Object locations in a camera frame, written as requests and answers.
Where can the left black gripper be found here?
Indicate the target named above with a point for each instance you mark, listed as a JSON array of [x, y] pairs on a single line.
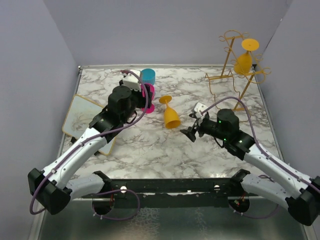
[[142, 104]]

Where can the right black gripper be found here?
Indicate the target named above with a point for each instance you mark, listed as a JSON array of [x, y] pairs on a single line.
[[190, 131]]

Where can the pink plastic wine glass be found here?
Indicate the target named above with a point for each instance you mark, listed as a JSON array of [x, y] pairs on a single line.
[[151, 94]]

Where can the blue plastic wine glass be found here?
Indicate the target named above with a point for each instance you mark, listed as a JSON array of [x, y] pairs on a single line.
[[148, 76]]

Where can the yellow wine glass front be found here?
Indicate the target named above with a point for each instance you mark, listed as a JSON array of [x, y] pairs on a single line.
[[171, 117]]

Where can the yellow wine glass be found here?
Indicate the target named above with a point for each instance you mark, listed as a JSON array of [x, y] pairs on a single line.
[[171, 117], [244, 62]]

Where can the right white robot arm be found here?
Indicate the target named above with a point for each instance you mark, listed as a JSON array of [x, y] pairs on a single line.
[[295, 191]]

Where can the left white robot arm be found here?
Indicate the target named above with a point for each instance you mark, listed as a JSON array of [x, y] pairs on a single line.
[[53, 187]]

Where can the yellow wine glass rear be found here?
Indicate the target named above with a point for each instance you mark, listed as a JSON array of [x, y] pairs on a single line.
[[244, 62]]

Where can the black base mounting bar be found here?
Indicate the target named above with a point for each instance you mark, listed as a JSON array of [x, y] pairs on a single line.
[[171, 192]]

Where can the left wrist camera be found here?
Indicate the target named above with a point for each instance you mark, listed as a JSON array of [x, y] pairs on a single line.
[[130, 81]]

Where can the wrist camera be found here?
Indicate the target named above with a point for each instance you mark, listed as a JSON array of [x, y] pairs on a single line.
[[130, 81], [197, 111]]

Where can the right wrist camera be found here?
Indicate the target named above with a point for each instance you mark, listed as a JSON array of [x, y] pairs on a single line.
[[197, 111]]

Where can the small whiteboard wooden frame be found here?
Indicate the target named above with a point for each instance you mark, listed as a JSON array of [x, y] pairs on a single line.
[[80, 113]]

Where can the gold wire glass rack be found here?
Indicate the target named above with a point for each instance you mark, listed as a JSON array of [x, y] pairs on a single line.
[[222, 81]]

